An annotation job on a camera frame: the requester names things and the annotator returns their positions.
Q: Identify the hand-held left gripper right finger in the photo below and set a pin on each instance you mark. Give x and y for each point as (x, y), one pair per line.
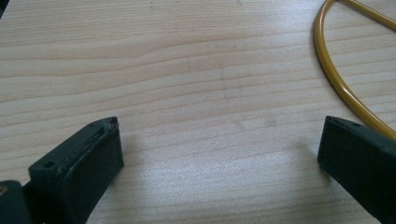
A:
(361, 161)

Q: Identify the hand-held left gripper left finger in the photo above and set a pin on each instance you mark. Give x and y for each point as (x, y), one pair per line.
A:
(81, 168)

